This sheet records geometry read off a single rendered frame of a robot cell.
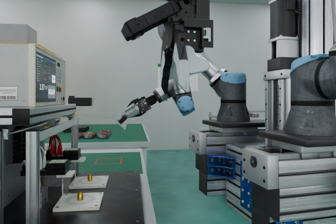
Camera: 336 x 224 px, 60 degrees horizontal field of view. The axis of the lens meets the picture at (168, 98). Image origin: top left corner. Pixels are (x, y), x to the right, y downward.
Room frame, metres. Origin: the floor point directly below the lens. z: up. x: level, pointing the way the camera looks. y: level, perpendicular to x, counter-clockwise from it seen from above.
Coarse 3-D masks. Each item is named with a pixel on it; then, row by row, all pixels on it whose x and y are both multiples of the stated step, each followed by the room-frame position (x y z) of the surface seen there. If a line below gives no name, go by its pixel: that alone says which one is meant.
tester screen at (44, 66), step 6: (36, 54) 0.96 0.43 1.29; (36, 60) 0.96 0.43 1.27; (42, 60) 1.02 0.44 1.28; (48, 60) 1.10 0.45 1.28; (36, 66) 0.96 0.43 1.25; (42, 66) 1.02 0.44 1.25; (48, 66) 1.10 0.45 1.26; (54, 66) 1.18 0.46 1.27; (36, 72) 0.96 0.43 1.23; (42, 72) 1.02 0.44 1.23; (48, 72) 1.10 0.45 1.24; (54, 72) 1.18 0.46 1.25; (36, 78) 0.96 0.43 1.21; (42, 78) 1.02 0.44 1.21; (36, 84) 0.96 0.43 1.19; (48, 84) 1.10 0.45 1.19; (54, 84) 1.18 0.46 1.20; (36, 90) 0.96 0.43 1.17; (42, 90) 1.02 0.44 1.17
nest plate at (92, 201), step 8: (96, 192) 1.11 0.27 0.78; (64, 200) 1.03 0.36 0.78; (72, 200) 1.03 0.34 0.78; (80, 200) 1.03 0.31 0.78; (88, 200) 1.03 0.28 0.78; (96, 200) 1.03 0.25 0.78; (56, 208) 0.95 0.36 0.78; (64, 208) 0.96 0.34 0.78; (72, 208) 0.96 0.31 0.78; (80, 208) 0.96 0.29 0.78; (88, 208) 0.97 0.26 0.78; (96, 208) 0.97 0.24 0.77
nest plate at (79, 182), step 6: (78, 180) 1.27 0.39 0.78; (84, 180) 1.27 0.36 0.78; (96, 180) 1.27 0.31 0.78; (102, 180) 1.27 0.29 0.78; (72, 186) 1.20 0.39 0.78; (78, 186) 1.20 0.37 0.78; (84, 186) 1.20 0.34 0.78; (90, 186) 1.20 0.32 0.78; (96, 186) 1.21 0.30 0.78; (102, 186) 1.21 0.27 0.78
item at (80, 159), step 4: (68, 148) 1.28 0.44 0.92; (72, 148) 1.28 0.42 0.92; (76, 148) 1.28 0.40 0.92; (64, 152) 1.23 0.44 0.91; (68, 152) 1.23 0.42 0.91; (72, 152) 1.24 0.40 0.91; (76, 152) 1.24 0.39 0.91; (48, 156) 1.22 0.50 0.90; (52, 156) 1.22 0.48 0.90; (56, 156) 1.23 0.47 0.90; (60, 156) 1.23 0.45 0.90; (64, 156) 1.23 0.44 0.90; (68, 156) 1.23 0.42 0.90; (72, 156) 1.23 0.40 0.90; (76, 156) 1.24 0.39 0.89; (80, 156) 1.30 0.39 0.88; (72, 160) 1.24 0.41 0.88; (76, 160) 1.24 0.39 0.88; (80, 160) 1.24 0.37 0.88
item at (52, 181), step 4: (48, 176) 1.22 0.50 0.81; (52, 176) 1.22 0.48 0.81; (48, 180) 1.22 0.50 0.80; (52, 180) 1.22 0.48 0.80; (56, 180) 1.22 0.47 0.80; (60, 180) 1.25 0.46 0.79; (48, 184) 1.22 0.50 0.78; (52, 184) 1.22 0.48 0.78; (56, 184) 1.22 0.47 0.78; (60, 184) 1.25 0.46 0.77
